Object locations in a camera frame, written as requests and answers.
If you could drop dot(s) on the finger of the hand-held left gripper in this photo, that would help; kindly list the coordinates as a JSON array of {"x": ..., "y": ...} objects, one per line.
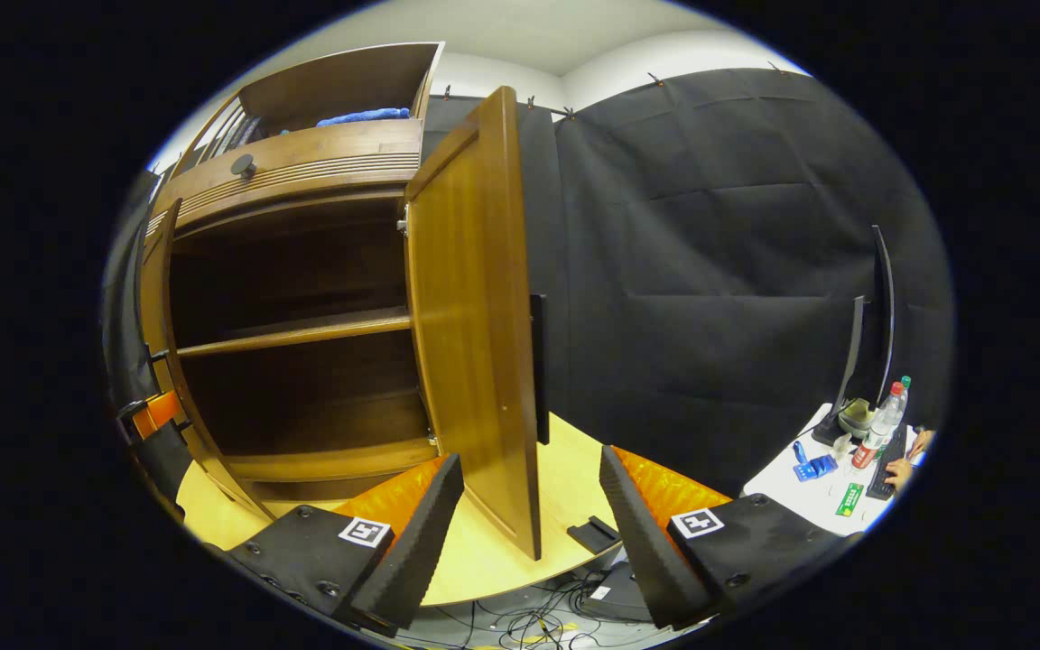
[{"x": 159, "y": 417}]

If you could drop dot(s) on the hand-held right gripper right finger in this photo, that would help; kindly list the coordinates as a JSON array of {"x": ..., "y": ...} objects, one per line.
[{"x": 642, "y": 542}]

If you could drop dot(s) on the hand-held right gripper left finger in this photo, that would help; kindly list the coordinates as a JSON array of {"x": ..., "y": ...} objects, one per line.
[{"x": 412, "y": 551}]

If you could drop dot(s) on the wooden double-door shoe cabinet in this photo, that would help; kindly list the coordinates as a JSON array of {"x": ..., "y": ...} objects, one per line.
[{"x": 303, "y": 153}]

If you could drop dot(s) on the wooden cabinet inner shelf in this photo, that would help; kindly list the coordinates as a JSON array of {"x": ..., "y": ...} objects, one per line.
[{"x": 303, "y": 331}]

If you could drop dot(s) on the black box white label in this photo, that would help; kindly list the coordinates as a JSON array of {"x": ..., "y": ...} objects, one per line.
[{"x": 624, "y": 596}]

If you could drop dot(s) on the white side table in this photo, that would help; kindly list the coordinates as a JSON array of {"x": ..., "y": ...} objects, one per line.
[{"x": 800, "y": 501}]

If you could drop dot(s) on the blue plastic object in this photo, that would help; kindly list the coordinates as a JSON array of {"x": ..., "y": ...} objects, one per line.
[{"x": 813, "y": 468}]

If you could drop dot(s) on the green flat packet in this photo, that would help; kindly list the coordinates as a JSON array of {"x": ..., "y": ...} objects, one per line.
[{"x": 849, "y": 499}]

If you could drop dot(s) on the clear bottle red cap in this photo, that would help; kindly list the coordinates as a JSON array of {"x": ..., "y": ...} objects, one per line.
[{"x": 872, "y": 433}]

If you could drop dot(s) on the black keyboard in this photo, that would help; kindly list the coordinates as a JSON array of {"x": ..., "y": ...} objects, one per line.
[{"x": 886, "y": 465}]

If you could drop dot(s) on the black round drawer knob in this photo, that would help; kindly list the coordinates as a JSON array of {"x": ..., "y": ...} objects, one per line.
[{"x": 243, "y": 165}]

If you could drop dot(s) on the short curved computer monitor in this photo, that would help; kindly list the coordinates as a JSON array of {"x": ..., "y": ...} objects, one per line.
[{"x": 849, "y": 370}]

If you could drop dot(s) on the clear bottle green cap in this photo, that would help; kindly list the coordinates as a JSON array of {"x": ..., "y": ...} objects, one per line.
[{"x": 905, "y": 388}]

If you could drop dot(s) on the tall curved computer monitor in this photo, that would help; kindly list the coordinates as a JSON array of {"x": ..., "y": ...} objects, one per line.
[{"x": 886, "y": 307}]

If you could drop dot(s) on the blue folded towel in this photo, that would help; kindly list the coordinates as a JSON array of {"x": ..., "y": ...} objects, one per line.
[{"x": 362, "y": 117}]

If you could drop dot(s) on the small black bracket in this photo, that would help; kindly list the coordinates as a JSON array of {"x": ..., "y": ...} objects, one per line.
[{"x": 592, "y": 534}]

